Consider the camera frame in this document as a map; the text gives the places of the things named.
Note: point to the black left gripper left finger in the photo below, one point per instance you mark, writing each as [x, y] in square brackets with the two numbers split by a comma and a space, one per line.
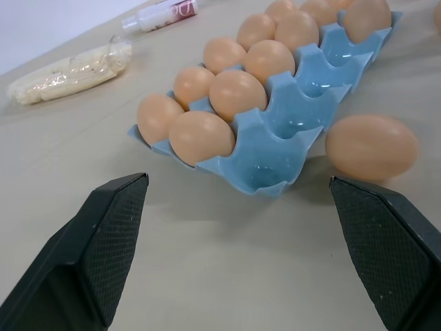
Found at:
[86, 248]

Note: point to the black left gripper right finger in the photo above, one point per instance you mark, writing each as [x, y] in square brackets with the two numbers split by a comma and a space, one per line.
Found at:
[386, 248]

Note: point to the blue plastic egg tray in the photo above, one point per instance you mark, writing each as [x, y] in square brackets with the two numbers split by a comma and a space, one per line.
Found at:
[289, 113]

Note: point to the brown egg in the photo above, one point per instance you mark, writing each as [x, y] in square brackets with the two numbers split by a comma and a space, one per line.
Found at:
[372, 151]
[298, 29]
[255, 29]
[237, 93]
[156, 117]
[191, 84]
[367, 19]
[201, 138]
[280, 7]
[222, 55]
[268, 60]
[318, 10]

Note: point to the clear bag of white sticks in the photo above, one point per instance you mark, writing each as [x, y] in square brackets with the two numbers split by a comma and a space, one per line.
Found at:
[69, 76]

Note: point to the small white lotion bottle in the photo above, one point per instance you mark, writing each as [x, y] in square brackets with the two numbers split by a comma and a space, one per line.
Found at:
[162, 12]

